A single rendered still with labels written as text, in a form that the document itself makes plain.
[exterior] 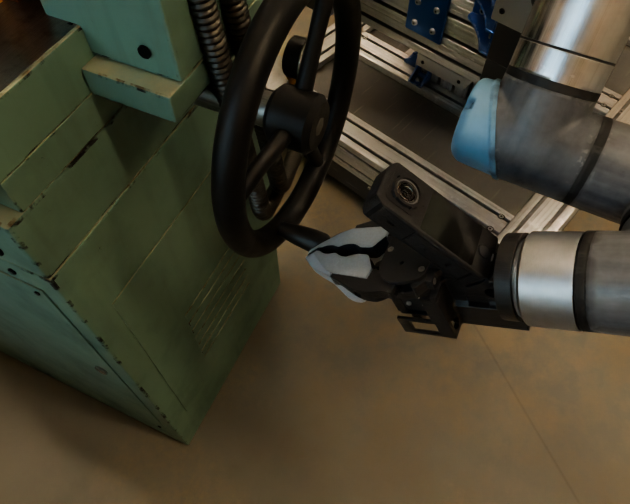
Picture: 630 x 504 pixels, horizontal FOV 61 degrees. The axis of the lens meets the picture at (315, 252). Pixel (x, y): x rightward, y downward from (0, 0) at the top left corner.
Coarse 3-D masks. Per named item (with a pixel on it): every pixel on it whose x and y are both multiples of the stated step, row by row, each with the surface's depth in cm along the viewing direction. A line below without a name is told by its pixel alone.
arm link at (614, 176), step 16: (624, 128) 41; (608, 144) 41; (624, 144) 40; (608, 160) 41; (624, 160) 40; (592, 176) 41; (608, 176) 41; (624, 176) 40; (592, 192) 42; (608, 192) 41; (624, 192) 41; (592, 208) 43; (608, 208) 42; (624, 208) 41
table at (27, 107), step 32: (32, 0) 48; (256, 0) 54; (0, 32) 46; (32, 32) 46; (64, 32) 46; (0, 64) 44; (32, 64) 44; (64, 64) 46; (96, 64) 48; (0, 96) 42; (32, 96) 44; (64, 96) 47; (128, 96) 48; (160, 96) 46; (192, 96) 49; (0, 128) 43; (32, 128) 45; (0, 160) 44
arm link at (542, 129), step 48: (576, 0) 38; (624, 0) 37; (528, 48) 41; (576, 48) 39; (480, 96) 43; (528, 96) 41; (576, 96) 40; (480, 144) 44; (528, 144) 42; (576, 144) 41; (576, 192) 42
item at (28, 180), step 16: (96, 96) 51; (80, 112) 50; (96, 112) 52; (112, 112) 54; (64, 128) 49; (80, 128) 51; (96, 128) 53; (48, 144) 48; (64, 144) 50; (80, 144) 52; (32, 160) 47; (48, 160) 48; (64, 160) 50; (16, 176) 46; (32, 176) 47; (48, 176) 49; (0, 192) 46; (16, 192) 46; (32, 192) 48; (16, 208) 47
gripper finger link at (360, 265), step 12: (312, 252) 54; (312, 264) 53; (324, 264) 51; (336, 264) 50; (348, 264) 49; (360, 264) 49; (372, 264) 49; (324, 276) 52; (360, 276) 48; (360, 300) 53
